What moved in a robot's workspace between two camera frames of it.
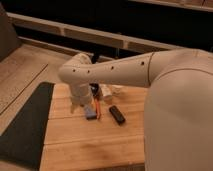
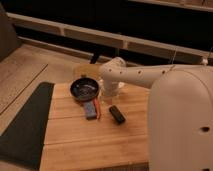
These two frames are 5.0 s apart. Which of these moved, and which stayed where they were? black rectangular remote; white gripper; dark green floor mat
Moved: white gripper
Stayed: dark green floor mat; black rectangular remote
